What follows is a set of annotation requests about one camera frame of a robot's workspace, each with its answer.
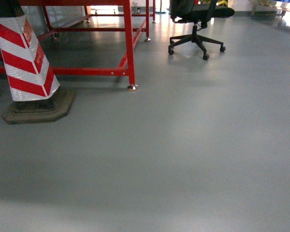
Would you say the red white striped bollard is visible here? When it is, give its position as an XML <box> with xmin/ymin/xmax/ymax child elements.
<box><xmin>0</xmin><ymin>0</ymin><xmax>75</xmax><ymax>124</ymax></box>

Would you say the black office chair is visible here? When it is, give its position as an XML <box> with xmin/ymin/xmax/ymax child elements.
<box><xmin>168</xmin><ymin>0</ymin><xmax>235</xmax><ymax>60</ymax></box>

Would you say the red metal table frame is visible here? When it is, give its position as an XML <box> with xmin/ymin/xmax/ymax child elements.
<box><xmin>0</xmin><ymin>0</ymin><xmax>149</xmax><ymax>91</ymax></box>

